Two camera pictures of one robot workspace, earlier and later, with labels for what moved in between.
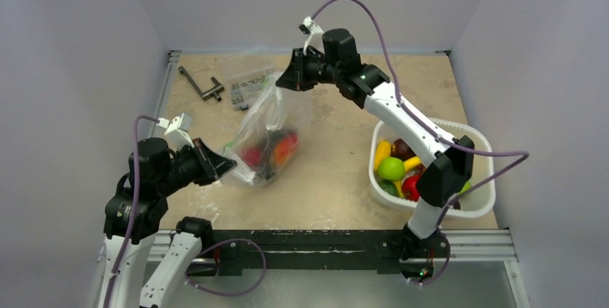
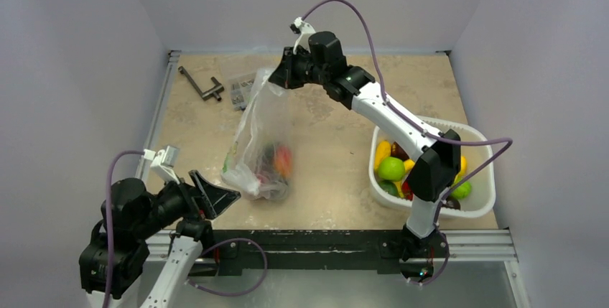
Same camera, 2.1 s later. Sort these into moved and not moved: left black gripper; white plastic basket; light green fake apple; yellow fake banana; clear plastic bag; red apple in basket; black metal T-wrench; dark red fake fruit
Moved: left black gripper; clear plastic bag
Not moved: black metal T-wrench; dark red fake fruit; white plastic basket; yellow fake banana; light green fake apple; red apple in basket
